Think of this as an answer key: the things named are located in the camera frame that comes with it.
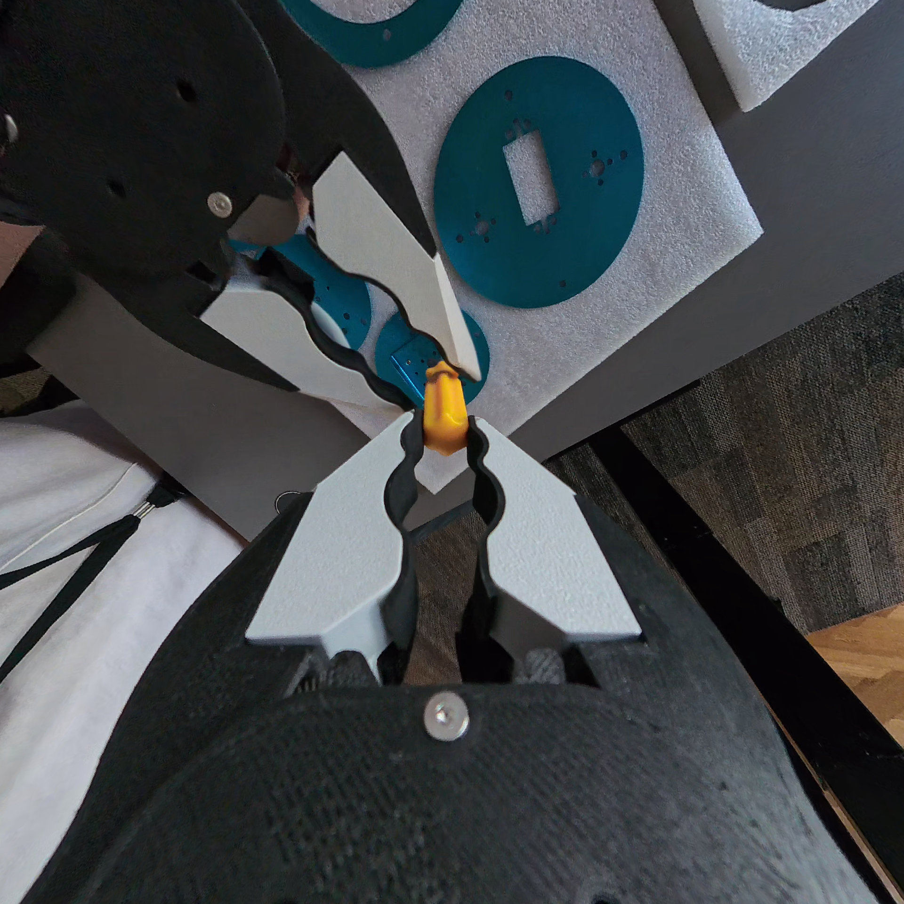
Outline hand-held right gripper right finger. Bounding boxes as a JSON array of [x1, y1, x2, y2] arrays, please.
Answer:
[[469, 415, 644, 682]]

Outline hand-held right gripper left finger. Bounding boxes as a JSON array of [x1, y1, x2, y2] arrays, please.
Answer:
[[246, 412, 425, 685]]

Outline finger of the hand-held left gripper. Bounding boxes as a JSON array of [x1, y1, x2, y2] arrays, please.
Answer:
[[198, 250, 415, 411], [309, 150, 486, 382]]

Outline blue square perforated bracket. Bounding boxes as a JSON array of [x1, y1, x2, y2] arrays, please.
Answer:
[[390, 338, 442, 396]]

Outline yellow-handled screwdriver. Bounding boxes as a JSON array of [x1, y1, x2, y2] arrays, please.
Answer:
[[424, 360, 468, 454]]

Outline grey desk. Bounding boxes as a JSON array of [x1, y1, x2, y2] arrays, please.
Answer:
[[24, 0, 904, 541]]

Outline blue round plate small holes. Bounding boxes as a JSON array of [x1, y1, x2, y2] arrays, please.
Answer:
[[229, 233, 373, 352]]

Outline blue round plate rectangular slot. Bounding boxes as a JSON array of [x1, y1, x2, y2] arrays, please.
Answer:
[[433, 56, 645, 309]]

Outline person's white shirt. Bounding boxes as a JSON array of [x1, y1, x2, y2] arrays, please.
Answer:
[[0, 399, 244, 904]]

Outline white foam sheet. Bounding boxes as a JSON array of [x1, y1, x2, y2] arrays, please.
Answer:
[[339, 0, 765, 495]]

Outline white foam block round hole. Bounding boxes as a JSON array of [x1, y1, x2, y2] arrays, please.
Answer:
[[692, 0, 884, 113]]

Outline black lanyard strap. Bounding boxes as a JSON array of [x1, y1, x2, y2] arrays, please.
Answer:
[[0, 480, 188, 680]]

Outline large blue ring plate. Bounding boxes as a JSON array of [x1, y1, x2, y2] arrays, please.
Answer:
[[279, 0, 463, 69]]

